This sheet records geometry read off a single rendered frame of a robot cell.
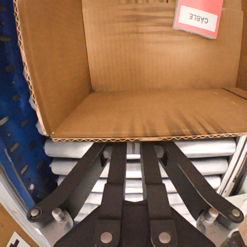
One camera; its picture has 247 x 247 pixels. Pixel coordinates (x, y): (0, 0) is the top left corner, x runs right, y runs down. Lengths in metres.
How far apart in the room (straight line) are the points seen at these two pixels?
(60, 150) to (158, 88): 0.27
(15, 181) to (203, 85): 0.41
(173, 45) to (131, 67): 0.08
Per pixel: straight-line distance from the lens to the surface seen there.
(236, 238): 0.95
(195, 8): 0.28
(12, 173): 0.33
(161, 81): 0.27
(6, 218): 0.44
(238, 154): 0.46
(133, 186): 0.43
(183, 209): 0.56
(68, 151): 0.37
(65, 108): 0.17
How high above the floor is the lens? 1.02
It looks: 64 degrees down
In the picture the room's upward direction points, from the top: 174 degrees counter-clockwise
